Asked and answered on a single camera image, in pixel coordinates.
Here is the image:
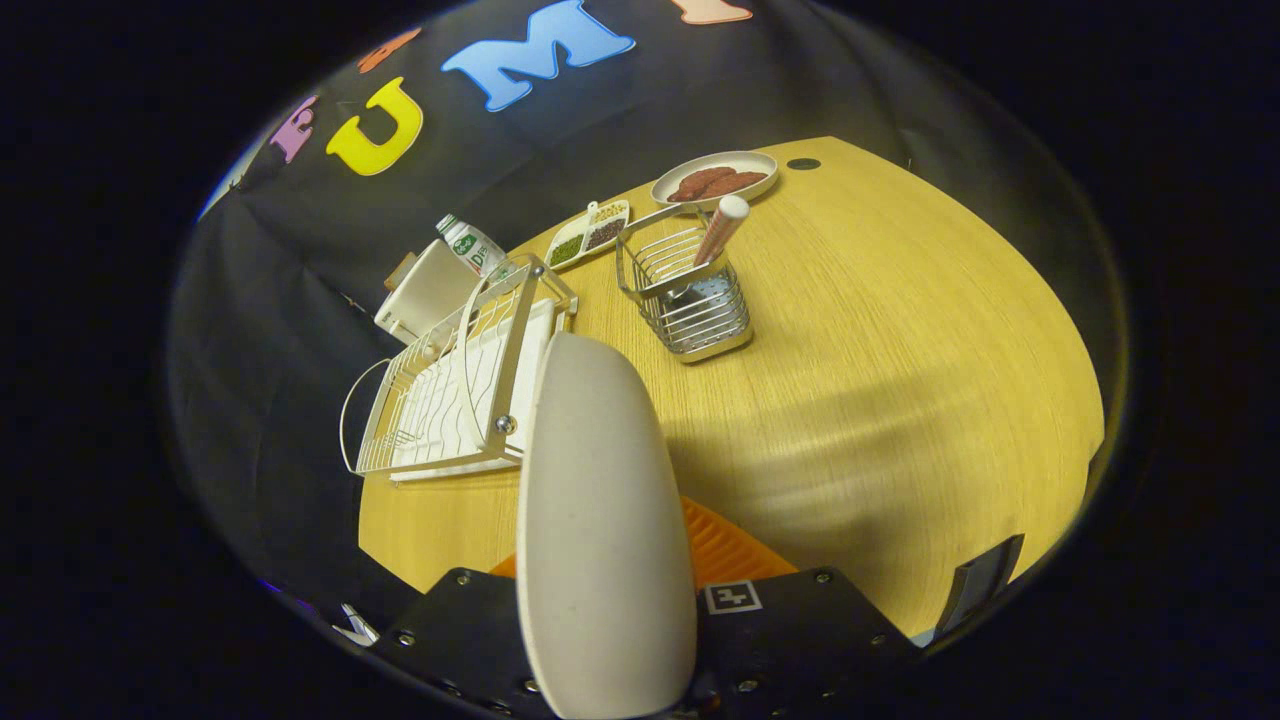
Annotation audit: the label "white divided dish with beans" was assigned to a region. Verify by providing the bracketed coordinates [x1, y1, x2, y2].
[546, 199, 632, 272]

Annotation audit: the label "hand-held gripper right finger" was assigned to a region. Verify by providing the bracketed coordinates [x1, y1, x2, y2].
[680, 496, 924, 720]

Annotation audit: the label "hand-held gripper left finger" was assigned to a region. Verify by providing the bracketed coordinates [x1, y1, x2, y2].
[372, 553, 547, 719]

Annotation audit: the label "white toaster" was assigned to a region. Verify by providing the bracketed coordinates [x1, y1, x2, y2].
[374, 238, 483, 346]

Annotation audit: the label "beige round plate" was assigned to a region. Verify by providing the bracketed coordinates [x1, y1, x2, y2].
[515, 332, 698, 720]

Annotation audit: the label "metal wire basket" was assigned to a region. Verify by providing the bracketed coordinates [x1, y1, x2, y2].
[615, 203, 755, 364]

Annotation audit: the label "dark grey flat panel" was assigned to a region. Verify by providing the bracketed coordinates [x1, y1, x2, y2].
[935, 534, 1027, 642]

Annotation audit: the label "red meat slices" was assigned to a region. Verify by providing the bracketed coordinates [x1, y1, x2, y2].
[667, 166, 769, 204]

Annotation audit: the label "beige plate with meat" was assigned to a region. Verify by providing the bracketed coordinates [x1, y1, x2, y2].
[651, 150, 780, 212]

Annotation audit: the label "white wire dish rack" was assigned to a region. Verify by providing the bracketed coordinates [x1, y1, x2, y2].
[340, 253, 580, 484]

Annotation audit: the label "white green label bottle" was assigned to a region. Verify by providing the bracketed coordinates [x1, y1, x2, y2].
[436, 213, 517, 284]

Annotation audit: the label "black backdrop cloth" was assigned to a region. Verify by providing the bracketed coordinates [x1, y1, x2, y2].
[165, 0, 1131, 626]

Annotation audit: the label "spoon with white orange handle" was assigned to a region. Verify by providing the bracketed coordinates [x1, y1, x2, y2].
[693, 195, 751, 269]

